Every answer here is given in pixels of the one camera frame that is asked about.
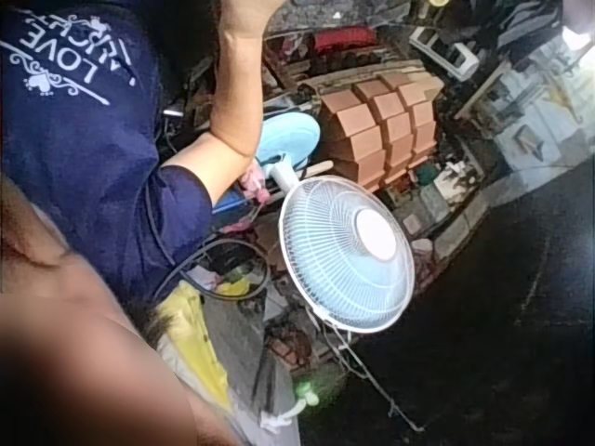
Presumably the cluttered shelf of goods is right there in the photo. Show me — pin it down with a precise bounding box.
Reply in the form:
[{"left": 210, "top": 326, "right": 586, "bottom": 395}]
[{"left": 399, "top": 157, "right": 489, "bottom": 266}]

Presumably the yellow plastic bag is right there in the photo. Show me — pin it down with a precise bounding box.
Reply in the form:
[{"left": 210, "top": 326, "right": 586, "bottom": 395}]
[{"left": 156, "top": 281, "right": 250, "bottom": 413}]

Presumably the stack of brown cartons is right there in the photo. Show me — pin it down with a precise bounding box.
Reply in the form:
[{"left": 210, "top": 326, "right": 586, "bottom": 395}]
[{"left": 297, "top": 72, "right": 445, "bottom": 190}]

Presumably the pink cloth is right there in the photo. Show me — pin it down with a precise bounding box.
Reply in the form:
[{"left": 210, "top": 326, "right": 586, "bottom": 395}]
[{"left": 241, "top": 164, "right": 271, "bottom": 203}]

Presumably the black cable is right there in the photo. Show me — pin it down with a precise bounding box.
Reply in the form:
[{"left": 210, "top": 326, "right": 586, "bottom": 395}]
[{"left": 178, "top": 239, "right": 273, "bottom": 301}]

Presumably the white and blue standing fan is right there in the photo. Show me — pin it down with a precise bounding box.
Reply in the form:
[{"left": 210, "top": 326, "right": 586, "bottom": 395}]
[{"left": 255, "top": 111, "right": 417, "bottom": 334}]

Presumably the red cushion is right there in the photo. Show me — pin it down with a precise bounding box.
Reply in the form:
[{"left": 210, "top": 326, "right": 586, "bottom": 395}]
[{"left": 313, "top": 25, "right": 376, "bottom": 53}]

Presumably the white plastic frame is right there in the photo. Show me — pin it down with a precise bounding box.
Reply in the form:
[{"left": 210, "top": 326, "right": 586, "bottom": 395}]
[{"left": 408, "top": 25, "right": 480, "bottom": 78}]

